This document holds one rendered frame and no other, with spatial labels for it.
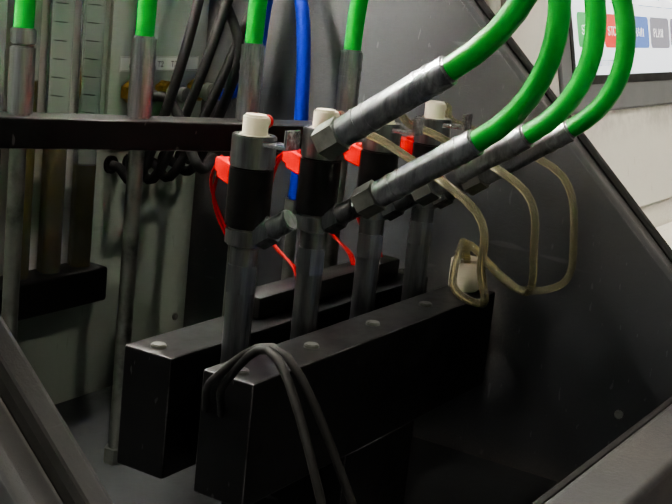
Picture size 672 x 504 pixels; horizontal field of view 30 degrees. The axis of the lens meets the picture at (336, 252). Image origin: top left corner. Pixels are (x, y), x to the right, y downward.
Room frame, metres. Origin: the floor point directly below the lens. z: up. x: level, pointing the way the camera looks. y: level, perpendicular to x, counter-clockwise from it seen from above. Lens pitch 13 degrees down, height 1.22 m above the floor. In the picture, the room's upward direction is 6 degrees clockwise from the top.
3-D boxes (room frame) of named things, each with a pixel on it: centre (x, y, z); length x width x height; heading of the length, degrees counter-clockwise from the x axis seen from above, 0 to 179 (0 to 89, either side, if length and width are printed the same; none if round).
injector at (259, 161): (0.76, 0.05, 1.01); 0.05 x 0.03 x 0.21; 59
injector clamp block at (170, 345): (0.87, 0.00, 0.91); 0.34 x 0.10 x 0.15; 149
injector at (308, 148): (0.83, 0.01, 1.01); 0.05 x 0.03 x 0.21; 59
